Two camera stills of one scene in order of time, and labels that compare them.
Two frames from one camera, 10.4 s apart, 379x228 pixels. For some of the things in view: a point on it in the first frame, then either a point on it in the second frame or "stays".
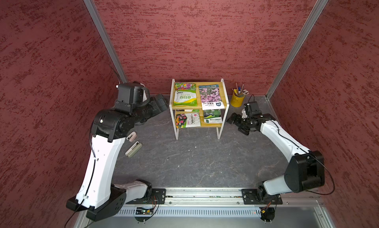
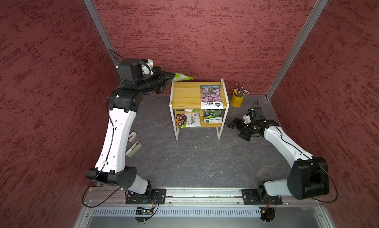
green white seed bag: [185, 94] → [180, 77]
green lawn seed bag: [212, 116] stays
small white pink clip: [132, 136] stays
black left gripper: [157, 107] → [162, 80]
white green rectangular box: [133, 149] stays
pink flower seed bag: [210, 97] stays
